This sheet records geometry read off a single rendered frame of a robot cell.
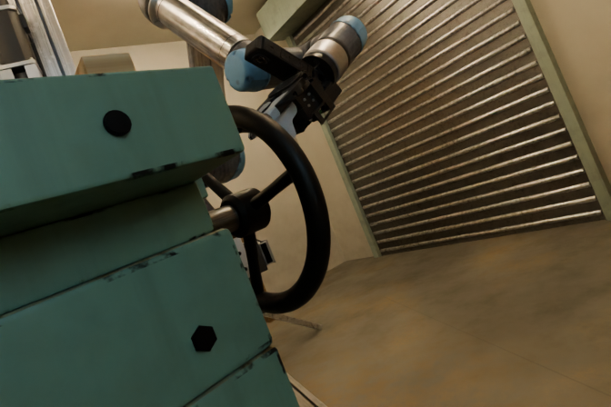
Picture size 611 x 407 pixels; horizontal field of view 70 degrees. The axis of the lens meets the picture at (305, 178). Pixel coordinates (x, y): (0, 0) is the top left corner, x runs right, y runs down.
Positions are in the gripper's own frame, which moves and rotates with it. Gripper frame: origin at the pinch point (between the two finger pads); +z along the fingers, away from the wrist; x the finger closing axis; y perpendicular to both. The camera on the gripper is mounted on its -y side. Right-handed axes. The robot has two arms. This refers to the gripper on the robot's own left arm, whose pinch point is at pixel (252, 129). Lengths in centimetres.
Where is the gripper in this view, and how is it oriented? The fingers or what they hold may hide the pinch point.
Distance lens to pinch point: 64.2
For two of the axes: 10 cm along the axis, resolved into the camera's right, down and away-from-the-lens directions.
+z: -4.4, 6.6, -6.1
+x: -6.6, 2.1, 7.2
